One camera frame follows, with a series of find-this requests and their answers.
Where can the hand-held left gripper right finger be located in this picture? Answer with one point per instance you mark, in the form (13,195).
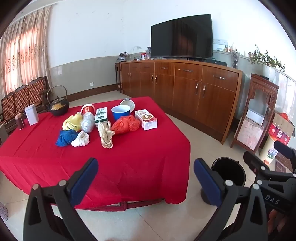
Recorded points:
(208,183)

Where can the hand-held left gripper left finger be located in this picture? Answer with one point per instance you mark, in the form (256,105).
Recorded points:
(84,183)

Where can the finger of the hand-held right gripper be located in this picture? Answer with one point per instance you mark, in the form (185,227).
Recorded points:
(252,160)
(283,148)

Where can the black plastic bucket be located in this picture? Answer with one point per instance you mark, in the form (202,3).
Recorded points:
(227,169)

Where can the blue cloth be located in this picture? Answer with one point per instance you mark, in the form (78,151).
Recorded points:
(64,138)

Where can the beige cloth bag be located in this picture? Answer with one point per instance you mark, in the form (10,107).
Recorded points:
(106,136)

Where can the clear plastic bag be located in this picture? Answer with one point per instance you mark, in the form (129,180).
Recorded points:
(87,124)

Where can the yellow plastic bag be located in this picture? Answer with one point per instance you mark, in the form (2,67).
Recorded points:
(72,122)

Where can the orange plastic bag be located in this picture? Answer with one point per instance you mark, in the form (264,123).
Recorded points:
(123,126)

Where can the green white carton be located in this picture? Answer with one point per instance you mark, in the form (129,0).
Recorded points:
(101,114)

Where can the red white paper cup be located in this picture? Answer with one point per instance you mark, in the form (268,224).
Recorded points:
(87,109)

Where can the red white food box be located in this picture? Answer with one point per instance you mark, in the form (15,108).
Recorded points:
(148,120)

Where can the white blue paper bowl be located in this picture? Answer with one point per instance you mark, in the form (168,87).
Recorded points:
(131,105)

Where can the person's right hand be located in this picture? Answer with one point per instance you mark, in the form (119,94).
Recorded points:
(276,222)

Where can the cream floral bin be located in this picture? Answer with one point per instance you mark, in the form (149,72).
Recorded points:
(268,150)

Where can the open cardboard box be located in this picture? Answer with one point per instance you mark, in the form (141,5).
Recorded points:
(281,132)

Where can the brown floor mat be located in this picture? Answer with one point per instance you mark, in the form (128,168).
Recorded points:
(282,166)

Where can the pink floral bag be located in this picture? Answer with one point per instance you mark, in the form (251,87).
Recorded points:
(251,134)

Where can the carved wooden stand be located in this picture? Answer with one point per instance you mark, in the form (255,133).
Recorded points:
(263,84)

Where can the black iron kettle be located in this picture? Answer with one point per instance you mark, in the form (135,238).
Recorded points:
(59,111)

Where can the potted plant white pot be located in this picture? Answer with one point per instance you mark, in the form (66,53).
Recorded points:
(269,71)

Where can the white canister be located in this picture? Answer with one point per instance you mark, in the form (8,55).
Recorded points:
(32,115)

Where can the brown jar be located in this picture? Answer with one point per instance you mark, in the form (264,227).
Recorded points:
(20,122)

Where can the wooden sideboard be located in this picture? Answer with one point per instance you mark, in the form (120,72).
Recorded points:
(185,92)

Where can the vase with dried branches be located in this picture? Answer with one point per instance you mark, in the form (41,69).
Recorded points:
(235,60)

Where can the black soundbar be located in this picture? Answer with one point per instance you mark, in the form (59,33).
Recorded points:
(216,62)

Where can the wooden bench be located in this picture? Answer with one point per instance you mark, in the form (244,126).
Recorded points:
(20,97)

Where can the small potted plant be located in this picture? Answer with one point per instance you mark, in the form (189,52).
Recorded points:
(122,57)

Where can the beige patterned curtain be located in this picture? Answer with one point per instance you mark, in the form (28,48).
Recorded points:
(23,58)

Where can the black television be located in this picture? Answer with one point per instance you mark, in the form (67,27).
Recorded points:
(181,37)

